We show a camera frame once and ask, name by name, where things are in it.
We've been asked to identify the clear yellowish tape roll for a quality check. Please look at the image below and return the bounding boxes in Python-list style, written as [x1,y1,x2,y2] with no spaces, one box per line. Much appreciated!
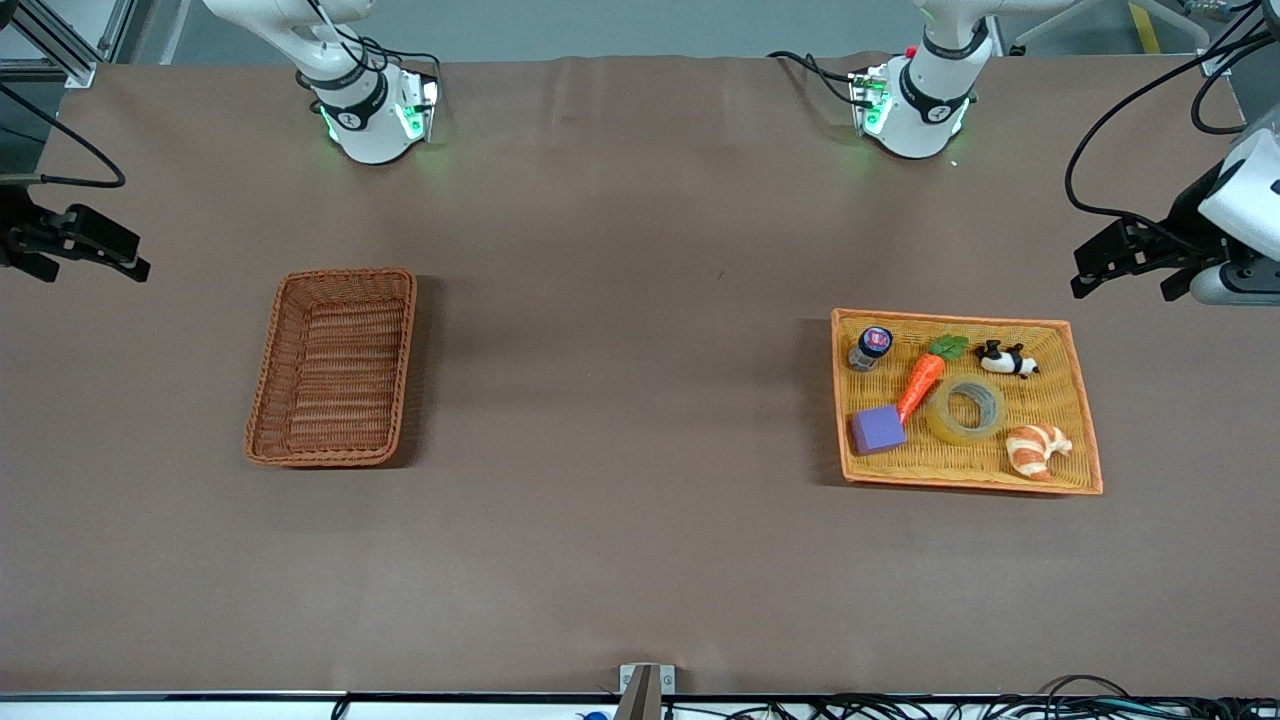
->
[925,375,1009,447]

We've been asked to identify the orange wicker basket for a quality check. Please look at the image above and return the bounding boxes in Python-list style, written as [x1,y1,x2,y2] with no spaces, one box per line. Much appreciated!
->
[830,308,1105,497]

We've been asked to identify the brown wicker basket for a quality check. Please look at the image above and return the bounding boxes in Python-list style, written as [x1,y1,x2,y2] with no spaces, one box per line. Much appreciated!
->
[244,267,418,470]

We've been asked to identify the black white panda toy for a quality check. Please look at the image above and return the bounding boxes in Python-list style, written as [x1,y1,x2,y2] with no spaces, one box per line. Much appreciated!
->
[975,339,1041,381]

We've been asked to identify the toy croissant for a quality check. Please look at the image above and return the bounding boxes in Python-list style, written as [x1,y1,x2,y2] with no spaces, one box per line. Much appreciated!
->
[1005,423,1075,484]

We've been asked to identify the orange toy carrot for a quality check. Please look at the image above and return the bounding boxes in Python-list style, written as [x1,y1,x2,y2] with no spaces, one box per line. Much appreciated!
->
[895,334,970,427]

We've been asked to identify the small dark jar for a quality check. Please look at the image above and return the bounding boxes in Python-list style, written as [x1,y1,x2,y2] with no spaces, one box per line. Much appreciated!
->
[848,326,894,374]

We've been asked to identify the purple foam block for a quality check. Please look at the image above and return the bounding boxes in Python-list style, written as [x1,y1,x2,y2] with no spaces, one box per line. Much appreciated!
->
[849,404,909,458]

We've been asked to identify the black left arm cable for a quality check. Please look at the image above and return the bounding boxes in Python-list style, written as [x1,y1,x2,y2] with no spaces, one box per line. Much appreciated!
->
[1189,55,1253,137]
[1064,8,1280,227]

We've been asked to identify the aluminium frame profile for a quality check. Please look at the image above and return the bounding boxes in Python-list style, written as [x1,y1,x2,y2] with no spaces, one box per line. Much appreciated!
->
[0,0,133,90]

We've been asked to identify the black left base cable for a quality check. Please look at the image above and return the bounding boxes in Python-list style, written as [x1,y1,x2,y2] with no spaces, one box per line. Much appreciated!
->
[767,49,864,109]

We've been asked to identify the black cable bundle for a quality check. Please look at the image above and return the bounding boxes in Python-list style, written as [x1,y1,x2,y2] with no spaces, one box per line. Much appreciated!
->
[800,674,1280,720]

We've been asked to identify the grey metal bracket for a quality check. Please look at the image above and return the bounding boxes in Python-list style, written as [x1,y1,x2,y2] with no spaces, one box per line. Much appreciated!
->
[618,663,677,720]

